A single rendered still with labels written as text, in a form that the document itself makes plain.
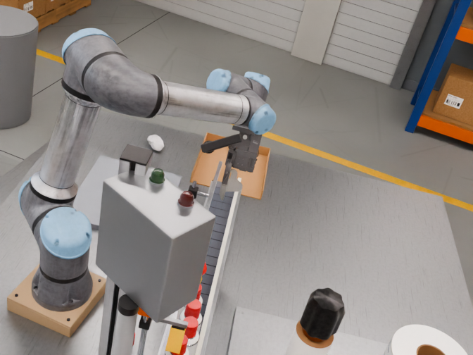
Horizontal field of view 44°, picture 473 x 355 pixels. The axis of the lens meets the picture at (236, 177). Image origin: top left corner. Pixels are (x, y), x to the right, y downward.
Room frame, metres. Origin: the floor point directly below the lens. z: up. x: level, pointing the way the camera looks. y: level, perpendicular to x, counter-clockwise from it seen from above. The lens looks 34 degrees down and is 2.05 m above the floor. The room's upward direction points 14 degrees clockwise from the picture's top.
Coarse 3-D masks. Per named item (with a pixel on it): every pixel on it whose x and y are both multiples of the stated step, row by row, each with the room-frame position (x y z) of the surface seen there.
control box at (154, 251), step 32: (128, 192) 0.73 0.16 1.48; (160, 192) 0.75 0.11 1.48; (128, 224) 0.70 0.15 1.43; (160, 224) 0.67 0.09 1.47; (192, 224) 0.69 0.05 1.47; (96, 256) 0.74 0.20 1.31; (128, 256) 0.69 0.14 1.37; (160, 256) 0.65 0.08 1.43; (192, 256) 0.69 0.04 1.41; (128, 288) 0.69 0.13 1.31; (160, 288) 0.65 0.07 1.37; (192, 288) 0.71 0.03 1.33; (160, 320) 0.65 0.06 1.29
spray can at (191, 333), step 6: (186, 318) 0.85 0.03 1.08; (192, 318) 0.86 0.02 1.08; (192, 324) 0.84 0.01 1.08; (186, 330) 0.83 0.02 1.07; (192, 330) 0.83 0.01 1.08; (192, 336) 0.83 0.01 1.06; (198, 336) 0.85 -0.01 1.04; (192, 342) 0.83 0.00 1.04; (192, 348) 0.83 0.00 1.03; (192, 354) 0.83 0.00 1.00
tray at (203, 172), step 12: (204, 156) 1.87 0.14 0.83; (216, 156) 1.89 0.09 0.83; (264, 156) 1.97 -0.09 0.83; (204, 168) 1.79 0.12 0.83; (216, 168) 1.81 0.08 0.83; (264, 168) 1.89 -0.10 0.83; (192, 180) 1.70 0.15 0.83; (204, 180) 1.72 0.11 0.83; (252, 180) 1.79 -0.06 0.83; (264, 180) 1.76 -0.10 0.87; (252, 192) 1.72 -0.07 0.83
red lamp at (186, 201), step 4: (184, 192) 0.73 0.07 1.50; (188, 192) 0.73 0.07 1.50; (180, 196) 0.73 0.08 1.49; (184, 196) 0.72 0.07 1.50; (188, 196) 0.73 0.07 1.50; (192, 196) 0.73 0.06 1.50; (180, 200) 0.73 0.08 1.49; (184, 200) 0.72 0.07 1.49; (188, 200) 0.72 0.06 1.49; (192, 200) 0.73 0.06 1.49; (180, 204) 0.72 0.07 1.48; (184, 204) 0.72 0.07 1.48; (188, 204) 0.72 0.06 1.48; (192, 204) 0.73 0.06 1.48; (184, 208) 0.72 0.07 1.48; (188, 208) 0.72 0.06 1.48
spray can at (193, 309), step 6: (186, 306) 0.89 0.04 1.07; (192, 306) 0.89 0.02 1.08; (198, 306) 0.89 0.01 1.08; (186, 312) 0.89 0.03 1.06; (192, 312) 0.88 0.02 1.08; (198, 312) 0.89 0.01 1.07; (180, 318) 0.89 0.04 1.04; (198, 318) 0.89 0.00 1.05; (198, 324) 0.88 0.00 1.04; (198, 330) 0.89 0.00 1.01
